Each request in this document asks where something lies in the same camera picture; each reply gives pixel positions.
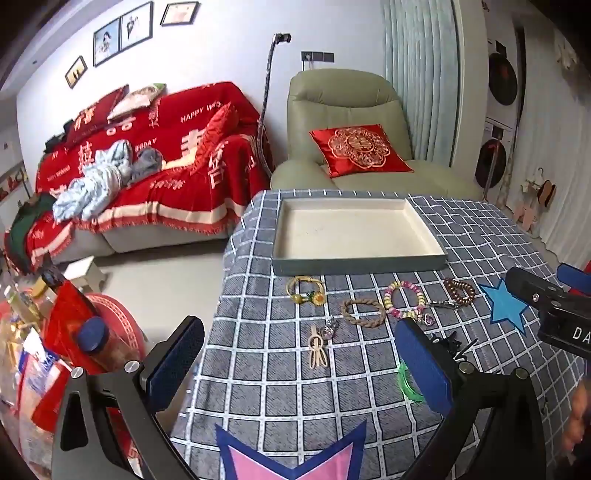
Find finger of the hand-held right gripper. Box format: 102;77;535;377
505;267;571;319
556;262;591;296

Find hanging pink slippers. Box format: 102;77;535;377
515;168;558;232

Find brown spiral hair tie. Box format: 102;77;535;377
444;278;476;308

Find light blue crumpled clothes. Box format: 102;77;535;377
52;141;134;221

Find red printed sofa blanket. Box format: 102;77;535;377
4;82;273;273

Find pink and yellow beaded bracelet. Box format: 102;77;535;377
384;281;428;321

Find grey sofa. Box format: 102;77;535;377
51;222;232;266

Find grey tray with cream lining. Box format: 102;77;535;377
271;198;448;277

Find red embroidered cushion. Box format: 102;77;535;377
309;124;414;178

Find black claw hair clip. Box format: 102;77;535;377
429;330;478;361

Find red round stool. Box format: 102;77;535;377
85;292;148;365

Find beige leather armchair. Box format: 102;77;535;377
270;69;485;201

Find person's right hand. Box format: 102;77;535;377
570;382;591;462

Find blue star sticker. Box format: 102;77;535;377
478;277;532;335

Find flexible phone stand pole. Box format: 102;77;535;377
256;32;293;178

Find green translucent bracelet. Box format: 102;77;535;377
397;362;423;402

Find red lettered pillow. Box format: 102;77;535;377
65;85;130;145

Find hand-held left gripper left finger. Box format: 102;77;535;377
51;315;206;480

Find grey checkered tablecloth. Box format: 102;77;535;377
168;189;591;480

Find red striped pillow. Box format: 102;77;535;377
191;102;239;174

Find silver chain with pink charm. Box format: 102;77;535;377
422;300;458;326

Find dark green cloth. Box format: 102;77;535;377
9;194;56;241

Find small black picture frame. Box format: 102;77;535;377
65;55;88;88

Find red gift bag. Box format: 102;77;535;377
41;281;100;370

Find grey crumpled cloth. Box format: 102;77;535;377
129;148;164;185

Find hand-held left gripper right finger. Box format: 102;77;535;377
394;318;555;480

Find white printed pillow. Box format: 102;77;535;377
108;83;167;120

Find braided rope bracelet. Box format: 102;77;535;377
341;299;386;329

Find yellow sunflower bracelet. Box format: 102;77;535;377
286;276;326;306

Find pale blue pleated curtain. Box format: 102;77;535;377
381;0;462;167

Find pink star sticker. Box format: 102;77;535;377
215;420;368;480

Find blue capped jar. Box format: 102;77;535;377
76;316;139;374

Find white sheer curtain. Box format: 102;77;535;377
517;28;591;278

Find white washing machine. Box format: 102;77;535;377
475;117;518;200

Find white dryer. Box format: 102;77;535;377
485;28;525;130

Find white low stool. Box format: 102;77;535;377
65;255;108;291

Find framed red certificate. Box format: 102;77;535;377
160;1;200;26

